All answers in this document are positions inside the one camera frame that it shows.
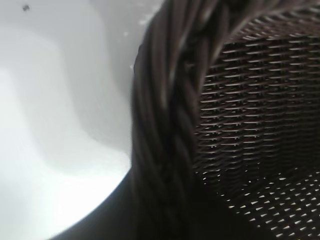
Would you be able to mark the dark brown woven basket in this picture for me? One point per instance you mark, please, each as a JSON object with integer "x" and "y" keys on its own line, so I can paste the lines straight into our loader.
{"x": 225, "y": 125}

